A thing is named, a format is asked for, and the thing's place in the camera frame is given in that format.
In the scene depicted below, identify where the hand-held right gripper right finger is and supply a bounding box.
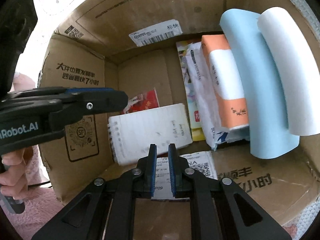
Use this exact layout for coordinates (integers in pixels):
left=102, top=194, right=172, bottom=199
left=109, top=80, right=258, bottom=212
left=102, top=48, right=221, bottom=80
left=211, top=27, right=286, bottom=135
left=168, top=143, right=285, bottom=240

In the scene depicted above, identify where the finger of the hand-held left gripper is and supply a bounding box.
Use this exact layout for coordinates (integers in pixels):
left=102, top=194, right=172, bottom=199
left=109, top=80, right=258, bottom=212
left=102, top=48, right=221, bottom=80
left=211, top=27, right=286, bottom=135
left=2, top=91, right=129, bottom=132
left=9, top=87, right=116, bottom=100

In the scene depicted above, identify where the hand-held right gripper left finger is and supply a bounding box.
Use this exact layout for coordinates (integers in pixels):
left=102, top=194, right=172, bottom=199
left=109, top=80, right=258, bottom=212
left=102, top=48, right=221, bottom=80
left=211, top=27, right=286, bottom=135
left=31, top=144, right=158, bottom=240

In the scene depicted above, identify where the white box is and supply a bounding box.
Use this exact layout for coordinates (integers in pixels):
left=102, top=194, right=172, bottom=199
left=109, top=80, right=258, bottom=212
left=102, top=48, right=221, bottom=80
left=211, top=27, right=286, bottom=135
left=108, top=103, right=193, bottom=166

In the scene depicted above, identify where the brown cardboard box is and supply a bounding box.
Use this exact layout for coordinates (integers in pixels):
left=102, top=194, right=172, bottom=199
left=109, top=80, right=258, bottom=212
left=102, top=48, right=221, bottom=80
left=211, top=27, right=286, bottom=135
left=37, top=0, right=318, bottom=240

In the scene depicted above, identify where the white soft packet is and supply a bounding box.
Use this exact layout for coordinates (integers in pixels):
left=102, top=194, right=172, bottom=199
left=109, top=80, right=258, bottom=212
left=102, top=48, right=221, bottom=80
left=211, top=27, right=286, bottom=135
left=186, top=42, right=250, bottom=151

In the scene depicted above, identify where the anime print packet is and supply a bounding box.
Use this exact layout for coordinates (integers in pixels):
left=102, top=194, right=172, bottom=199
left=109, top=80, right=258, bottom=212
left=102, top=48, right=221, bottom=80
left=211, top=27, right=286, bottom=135
left=176, top=41, right=208, bottom=141

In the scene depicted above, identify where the person's left hand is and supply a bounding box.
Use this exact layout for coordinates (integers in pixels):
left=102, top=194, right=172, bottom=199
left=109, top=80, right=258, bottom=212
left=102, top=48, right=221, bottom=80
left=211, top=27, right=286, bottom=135
left=0, top=149, right=28, bottom=198

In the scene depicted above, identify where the red photo card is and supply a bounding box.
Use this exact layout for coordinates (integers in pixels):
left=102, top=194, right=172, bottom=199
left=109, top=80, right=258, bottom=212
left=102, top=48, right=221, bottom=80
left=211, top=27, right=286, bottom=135
left=122, top=88, right=160, bottom=115

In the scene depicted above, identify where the orange white tissue pack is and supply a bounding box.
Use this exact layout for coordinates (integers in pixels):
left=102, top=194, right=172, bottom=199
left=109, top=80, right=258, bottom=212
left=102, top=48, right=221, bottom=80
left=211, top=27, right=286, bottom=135
left=201, top=34, right=250, bottom=132

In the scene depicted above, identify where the light blue paper roll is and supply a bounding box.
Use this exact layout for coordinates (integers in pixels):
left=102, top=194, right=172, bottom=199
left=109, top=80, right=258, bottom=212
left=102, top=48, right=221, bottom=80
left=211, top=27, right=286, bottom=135
left=219, top=8, right=300, bottom=160

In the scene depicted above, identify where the white paper roll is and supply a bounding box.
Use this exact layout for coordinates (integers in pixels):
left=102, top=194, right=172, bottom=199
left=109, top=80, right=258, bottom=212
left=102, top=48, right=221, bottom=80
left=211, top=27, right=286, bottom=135
left=257, top=8, right=320, bottom=137

